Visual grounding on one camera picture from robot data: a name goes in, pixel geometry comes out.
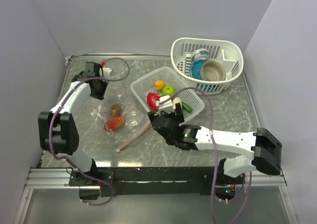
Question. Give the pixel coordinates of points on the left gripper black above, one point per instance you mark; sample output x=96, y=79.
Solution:
x=100, y=96

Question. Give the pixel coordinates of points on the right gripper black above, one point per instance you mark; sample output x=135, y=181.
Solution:
x=180, y=117

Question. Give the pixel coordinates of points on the green fake leafy vegetable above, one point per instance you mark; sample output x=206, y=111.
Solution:
x=187, y=108

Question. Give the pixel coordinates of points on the brown fake mushroom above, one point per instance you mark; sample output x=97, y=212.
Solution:
x=116, y=110

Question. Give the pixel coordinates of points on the green fake apple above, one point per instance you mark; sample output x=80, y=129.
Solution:
x=168, y=91

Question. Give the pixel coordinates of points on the clear zip top bag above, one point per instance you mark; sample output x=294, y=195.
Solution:
x=135, y=121

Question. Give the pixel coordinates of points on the red fake dragon fruit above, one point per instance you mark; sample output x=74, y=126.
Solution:
x=152, y=98

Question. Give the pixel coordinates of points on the red fake mango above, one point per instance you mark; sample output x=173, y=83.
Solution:
x=114, y=123

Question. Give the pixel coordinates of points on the orange fake fruit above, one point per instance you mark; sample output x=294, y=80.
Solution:
x=159, y=85

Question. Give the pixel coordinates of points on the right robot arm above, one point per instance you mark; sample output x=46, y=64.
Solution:
x=259, y=150

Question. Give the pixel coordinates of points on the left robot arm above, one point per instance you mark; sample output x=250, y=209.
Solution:
x=57, y=129

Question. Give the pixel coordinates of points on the beige ceramic bowl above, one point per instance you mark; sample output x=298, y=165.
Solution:
x=213, y=71

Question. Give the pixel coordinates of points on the white oval dish rack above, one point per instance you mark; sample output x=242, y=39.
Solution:
x=227, y=53

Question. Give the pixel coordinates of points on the blue white patterned bowl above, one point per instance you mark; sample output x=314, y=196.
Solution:
x=199, y=54

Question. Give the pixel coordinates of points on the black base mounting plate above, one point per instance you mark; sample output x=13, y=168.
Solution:
x=118, y=181

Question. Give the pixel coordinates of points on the aluminium frame rail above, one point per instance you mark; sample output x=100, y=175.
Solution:
x=58, y=178

